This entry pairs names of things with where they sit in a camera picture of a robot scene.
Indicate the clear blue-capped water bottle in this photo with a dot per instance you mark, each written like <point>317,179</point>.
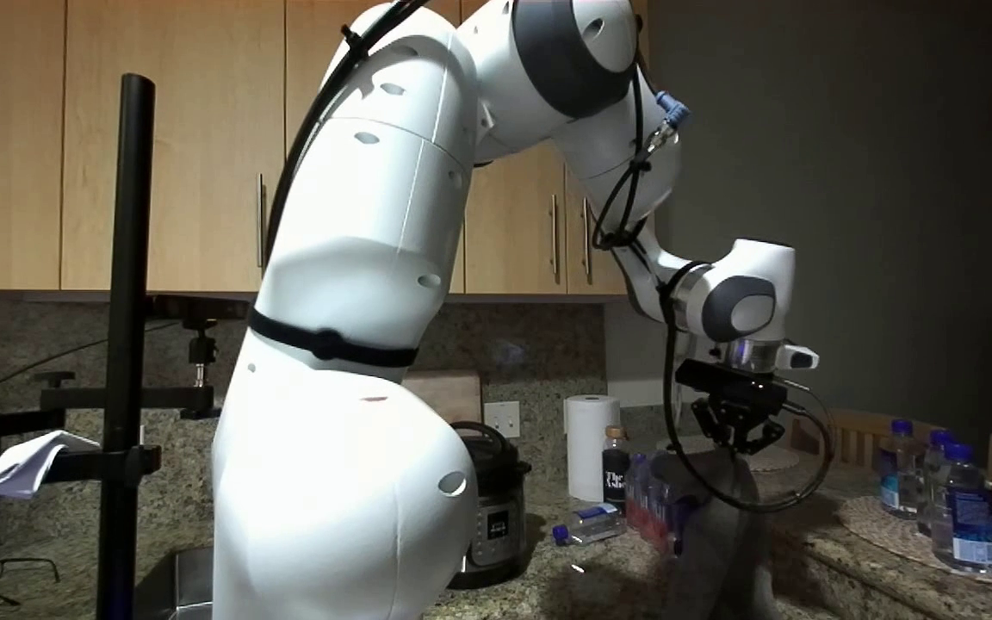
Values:
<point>969,510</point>
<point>902,465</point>
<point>936,485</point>

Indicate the white wall outlet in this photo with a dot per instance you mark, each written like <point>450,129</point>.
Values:
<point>503,422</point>

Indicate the wooden cutting board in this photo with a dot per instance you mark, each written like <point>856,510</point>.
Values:
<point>446,398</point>

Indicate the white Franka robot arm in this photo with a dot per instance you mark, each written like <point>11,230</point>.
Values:
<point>345,345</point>

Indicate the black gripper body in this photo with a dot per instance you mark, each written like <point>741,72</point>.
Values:
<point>740,410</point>

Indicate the small blue-capped lying bottle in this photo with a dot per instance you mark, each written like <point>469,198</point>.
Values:
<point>587,527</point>

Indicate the black vertical stand pole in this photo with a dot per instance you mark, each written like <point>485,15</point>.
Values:
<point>123,345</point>

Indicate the white crumpled paper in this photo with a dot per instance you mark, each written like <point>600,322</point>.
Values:
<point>27,464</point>

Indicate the white paper towel roll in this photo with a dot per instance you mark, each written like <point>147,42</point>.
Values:
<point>590,449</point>

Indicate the black horizontal stand rod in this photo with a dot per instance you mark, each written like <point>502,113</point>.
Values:
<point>154,398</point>

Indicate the light wooden wall cabinets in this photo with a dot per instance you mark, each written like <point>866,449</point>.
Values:
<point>174,150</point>

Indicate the black steel pressure cooker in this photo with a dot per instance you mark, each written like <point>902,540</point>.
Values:
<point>496,504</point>

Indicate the grey metal base plate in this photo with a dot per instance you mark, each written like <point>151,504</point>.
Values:
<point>181,588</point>

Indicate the grey cloth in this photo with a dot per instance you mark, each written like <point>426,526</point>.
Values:
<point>725,540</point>

